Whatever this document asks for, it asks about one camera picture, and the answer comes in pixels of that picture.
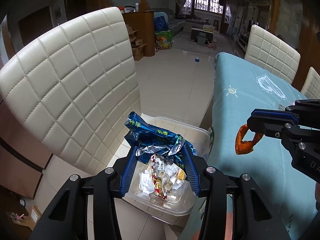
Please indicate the blue foil snack bag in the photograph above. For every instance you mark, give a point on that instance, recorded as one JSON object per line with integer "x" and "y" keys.
{"x": 152, "y": 140}

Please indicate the clear plastic bin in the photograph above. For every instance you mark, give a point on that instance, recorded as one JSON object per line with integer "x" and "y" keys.
{"x": 180, "y": 197}

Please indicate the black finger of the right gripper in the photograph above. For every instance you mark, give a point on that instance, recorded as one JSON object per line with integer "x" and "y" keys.
{"x": 268, "y": 126}

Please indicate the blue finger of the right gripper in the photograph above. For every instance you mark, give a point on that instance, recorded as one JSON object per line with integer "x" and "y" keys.
{"x": 273, "y": 116}

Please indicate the cream quilted chair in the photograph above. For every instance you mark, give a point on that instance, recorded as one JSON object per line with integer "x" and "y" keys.
{"x": 311, "y": 87}
{"x": 73, "y": 87}
{"x": 271, "y": 53}

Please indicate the grey sofa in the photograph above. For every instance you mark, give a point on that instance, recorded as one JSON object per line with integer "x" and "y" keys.
{"x": 176, "y": 25}

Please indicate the pile of cardboard boxes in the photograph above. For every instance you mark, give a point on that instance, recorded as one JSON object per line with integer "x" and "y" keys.
{"x": 137, "y": 44}

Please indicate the gold red checkered snack wrapper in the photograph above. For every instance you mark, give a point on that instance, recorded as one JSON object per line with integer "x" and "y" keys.
{"x": 157, "y": 182}

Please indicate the white tissue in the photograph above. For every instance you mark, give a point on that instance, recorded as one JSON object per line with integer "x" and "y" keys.
{"x": 145, "y": 182}

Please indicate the brown wooden cabinet counter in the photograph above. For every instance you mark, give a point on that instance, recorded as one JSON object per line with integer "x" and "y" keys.
{"x": 144, "y": 23}

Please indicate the light blue patterned tablecloth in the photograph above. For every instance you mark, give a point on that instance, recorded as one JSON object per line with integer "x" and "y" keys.
{"x": 249, "y": 189}

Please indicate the middle cream quilted chair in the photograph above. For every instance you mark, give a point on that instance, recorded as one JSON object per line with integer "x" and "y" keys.
{"x": 271, "y": 53}

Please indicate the near cream quilted chair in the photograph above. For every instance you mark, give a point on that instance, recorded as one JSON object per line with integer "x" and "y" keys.
{"x": 73, "y": 87}

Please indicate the low coffee table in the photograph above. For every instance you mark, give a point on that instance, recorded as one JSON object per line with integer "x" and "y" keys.
{"x": 201, "y": 37}

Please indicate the colourful green shopping bag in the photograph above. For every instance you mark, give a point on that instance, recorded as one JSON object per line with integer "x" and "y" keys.
{"x": 163, "y": 39}

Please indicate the barred window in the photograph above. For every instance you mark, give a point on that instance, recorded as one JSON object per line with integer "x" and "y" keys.
{"x": 214, "y": 6}

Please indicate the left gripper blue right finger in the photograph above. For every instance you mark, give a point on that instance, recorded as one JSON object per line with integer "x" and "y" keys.
{"x": 190, "y": 168}

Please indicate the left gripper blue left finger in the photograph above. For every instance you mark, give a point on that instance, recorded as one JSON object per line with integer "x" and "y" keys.
{"x": 128, "y": 171}

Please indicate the far cream quilted chair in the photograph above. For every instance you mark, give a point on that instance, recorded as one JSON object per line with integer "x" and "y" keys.
{"x": 311, "y": 87}

